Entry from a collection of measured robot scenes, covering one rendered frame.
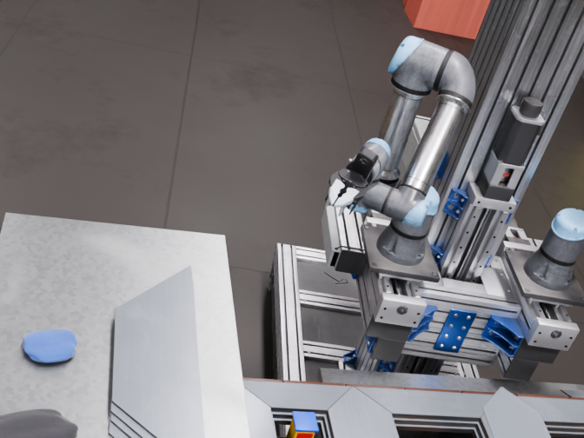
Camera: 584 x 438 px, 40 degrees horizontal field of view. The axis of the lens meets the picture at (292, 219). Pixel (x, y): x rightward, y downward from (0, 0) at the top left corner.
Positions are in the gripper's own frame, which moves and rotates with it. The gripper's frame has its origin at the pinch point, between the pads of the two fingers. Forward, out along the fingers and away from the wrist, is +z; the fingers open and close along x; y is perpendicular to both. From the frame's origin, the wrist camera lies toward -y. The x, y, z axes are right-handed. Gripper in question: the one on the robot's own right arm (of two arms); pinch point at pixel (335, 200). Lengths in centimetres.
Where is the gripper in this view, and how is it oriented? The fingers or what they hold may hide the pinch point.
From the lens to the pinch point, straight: 180.9
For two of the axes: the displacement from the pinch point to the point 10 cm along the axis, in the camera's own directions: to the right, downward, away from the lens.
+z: -3.8, 4.5, -8.1
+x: -8.6, -4.9, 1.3
